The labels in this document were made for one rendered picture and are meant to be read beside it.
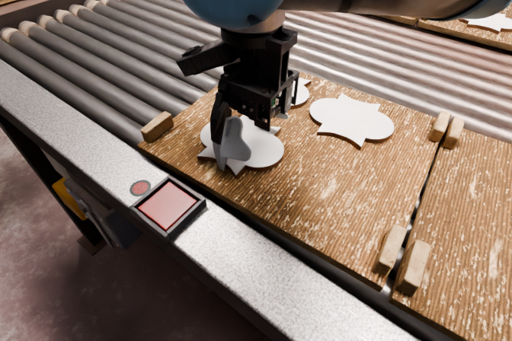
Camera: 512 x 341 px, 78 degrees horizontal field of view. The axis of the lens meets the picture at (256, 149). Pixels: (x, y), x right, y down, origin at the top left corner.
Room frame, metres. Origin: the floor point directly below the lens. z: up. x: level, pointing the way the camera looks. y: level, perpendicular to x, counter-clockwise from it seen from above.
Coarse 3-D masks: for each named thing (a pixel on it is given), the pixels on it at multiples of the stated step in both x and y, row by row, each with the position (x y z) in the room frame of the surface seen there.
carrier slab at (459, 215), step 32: (448, 160) 0.33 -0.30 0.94; (480, 160) 0.33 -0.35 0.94; (448, 192) 0.27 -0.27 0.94; (480, 192) 0.27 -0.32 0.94; (416, 224) 0.22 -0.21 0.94; (448, 224) 0.22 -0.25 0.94; (480, 224) 0.22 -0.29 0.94; (448, 256) 0.18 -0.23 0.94; (480, 256) 0.18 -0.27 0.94; (448, 288) 0.14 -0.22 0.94; (480, 288) 0.14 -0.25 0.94; (448, 320) 0.10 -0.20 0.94; (480, 320) 0.10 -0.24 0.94
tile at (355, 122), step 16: (320, 112) 0.44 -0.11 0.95; (336, 112) 0.44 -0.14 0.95; (352, 112) 0.44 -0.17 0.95; (368, 112) 0.44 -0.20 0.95; (320, 128) 0.40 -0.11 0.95; (336, 128) 0.40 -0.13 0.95; (352, 128) 0.40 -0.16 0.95; (368, 128) 0.40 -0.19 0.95; (384, 128) 0.40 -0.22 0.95; (352, 144) 0.37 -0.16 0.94
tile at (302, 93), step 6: (300, 78) 0.55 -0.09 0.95; (294, 84) 0.53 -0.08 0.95; (300, 84) 0.53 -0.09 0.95; (306, 84) 0.53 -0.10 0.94; (300, 90) 0.51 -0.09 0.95; (306, 90) 0.51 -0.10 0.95; (300, 96) 0.49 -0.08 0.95; (306, 96) 0.49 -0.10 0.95; (300, 102) 0.47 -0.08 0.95; (306, 102) 0.48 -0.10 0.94; (294, 108) 0.46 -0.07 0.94
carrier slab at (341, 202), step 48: (336, 96) 0.50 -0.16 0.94; (144, 144) 0.37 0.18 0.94; (192, 144) 0.37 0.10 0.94; (288, 144) 0.37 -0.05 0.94; (336, 144) 0.37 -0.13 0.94; (384, 144) 0.37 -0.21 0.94; (432, 144) 0.37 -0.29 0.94; (240, 192) 0.27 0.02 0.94; (288, 192) 0.27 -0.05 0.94; (336, 192) 0.27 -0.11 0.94; (384, 192) 0.27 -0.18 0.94; (336, 240) 0.20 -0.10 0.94
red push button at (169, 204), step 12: (168, 192) 0.28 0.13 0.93; (180, 192) 0.28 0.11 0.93; (144, 204) 0.26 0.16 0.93; (156, 204) 0.26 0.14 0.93; (168, 204) 0.26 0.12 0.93; (180, 204) 0.26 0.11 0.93; (192, 204) 0.26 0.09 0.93; (156, 216) 0.24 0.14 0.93; (168, 216) 0.24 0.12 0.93; (180, 216) 0.24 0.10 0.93; (168, 228) 0.22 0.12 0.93
